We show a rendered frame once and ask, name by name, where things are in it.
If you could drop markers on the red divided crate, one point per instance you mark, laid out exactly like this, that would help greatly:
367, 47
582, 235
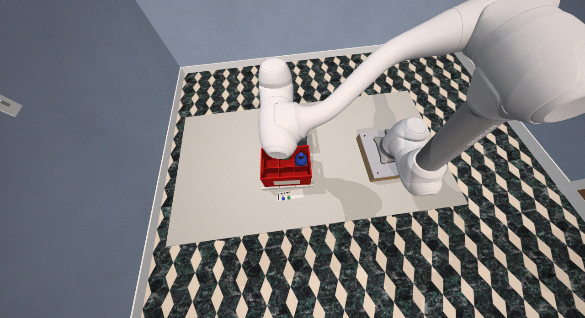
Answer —
278, 172

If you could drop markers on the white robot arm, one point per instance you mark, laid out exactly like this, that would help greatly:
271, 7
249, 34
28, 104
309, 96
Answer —
530, 67

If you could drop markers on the white paper pick list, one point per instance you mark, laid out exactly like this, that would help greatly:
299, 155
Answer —
287, 195

